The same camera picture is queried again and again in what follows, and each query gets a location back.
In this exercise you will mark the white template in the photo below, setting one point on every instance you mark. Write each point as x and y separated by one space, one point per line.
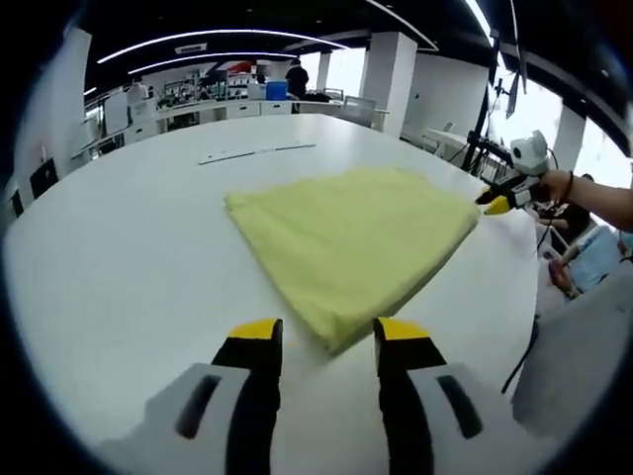
247 154

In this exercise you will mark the white counter with drawers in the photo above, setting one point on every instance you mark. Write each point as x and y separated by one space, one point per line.
237 110

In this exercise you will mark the white appliance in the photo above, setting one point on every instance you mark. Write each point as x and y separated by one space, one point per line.
116 111

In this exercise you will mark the person's right hand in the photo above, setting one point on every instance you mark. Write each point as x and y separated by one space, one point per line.
556 184

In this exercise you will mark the ceiling light strip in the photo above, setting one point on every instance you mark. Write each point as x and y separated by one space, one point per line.
207 33

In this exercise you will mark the black equipment stand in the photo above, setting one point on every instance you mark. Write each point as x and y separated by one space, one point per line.
482 138

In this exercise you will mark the grey office chair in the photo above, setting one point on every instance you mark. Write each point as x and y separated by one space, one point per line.
360 110

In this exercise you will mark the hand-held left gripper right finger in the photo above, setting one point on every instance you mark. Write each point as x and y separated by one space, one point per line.
400 376

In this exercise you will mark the black wrist band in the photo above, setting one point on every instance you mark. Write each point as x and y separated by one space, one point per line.
570 185

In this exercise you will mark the white square column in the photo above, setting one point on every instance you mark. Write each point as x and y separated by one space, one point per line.
59 99

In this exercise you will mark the black cabinet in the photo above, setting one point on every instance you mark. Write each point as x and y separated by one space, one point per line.
43 177

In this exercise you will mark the blue box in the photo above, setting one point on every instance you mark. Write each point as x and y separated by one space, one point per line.
277 90

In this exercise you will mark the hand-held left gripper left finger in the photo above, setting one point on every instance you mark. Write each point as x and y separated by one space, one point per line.
257 376

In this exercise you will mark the yellow blue black garment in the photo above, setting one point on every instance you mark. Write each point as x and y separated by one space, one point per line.
346 247

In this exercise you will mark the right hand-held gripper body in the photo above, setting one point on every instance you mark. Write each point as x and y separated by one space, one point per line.
529 153

